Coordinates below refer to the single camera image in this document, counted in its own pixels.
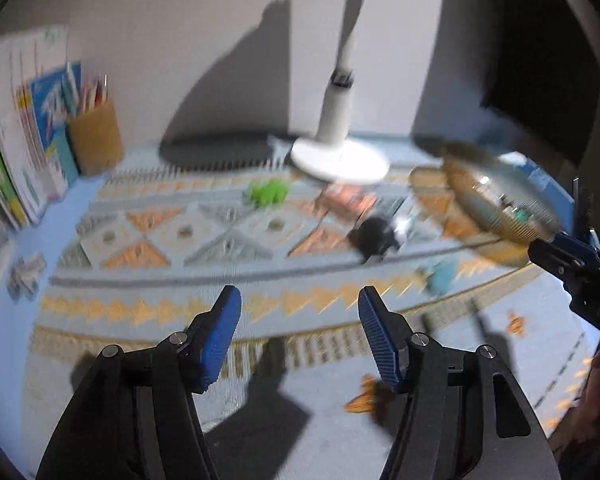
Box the patterned woven mat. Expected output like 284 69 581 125
27 132 600 461

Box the grey puzzle piece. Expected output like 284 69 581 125
6 252 48 302

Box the row of colourful workbooks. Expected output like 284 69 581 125
0 25 83 231

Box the brown pencil holder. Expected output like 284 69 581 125
65 97 126 177

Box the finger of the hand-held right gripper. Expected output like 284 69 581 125
554 232 600 266
528 240 583 283

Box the dark monitor screen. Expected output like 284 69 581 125
482 0 600 163

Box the white desk lamp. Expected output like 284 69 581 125
290 0 391 184

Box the black rounded object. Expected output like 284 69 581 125
349 216 405 263

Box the teal toy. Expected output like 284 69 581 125
420 260 455 295

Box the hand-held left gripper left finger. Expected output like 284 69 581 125
35 285 242 480

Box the green toy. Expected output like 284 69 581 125
245 178 288 208

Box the blue tray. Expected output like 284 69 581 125
522 157 578 206

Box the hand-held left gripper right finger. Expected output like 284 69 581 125
358 285 563 480

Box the bundle of coloured pencils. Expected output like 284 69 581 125
62 62 113 111

